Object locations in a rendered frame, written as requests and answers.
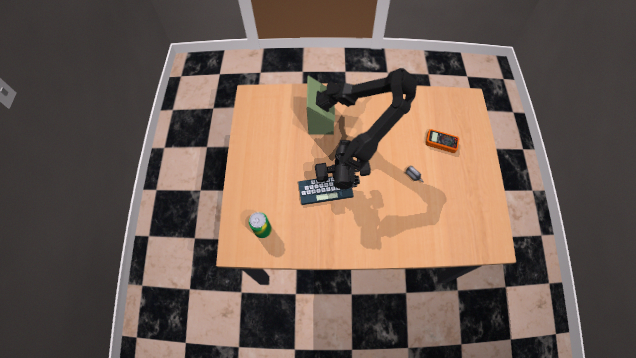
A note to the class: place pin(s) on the dark teal keyboard case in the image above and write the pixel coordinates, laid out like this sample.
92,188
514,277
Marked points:
312,191

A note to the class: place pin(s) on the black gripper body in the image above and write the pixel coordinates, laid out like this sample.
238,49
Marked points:
322,171

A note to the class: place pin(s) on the orange digital multimeter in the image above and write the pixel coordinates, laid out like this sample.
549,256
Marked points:
442,141

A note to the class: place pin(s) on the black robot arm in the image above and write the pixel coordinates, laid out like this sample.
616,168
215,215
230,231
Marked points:
365,148

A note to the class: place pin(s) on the green and yellow soda can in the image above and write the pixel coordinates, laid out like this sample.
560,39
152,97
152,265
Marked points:
260,225

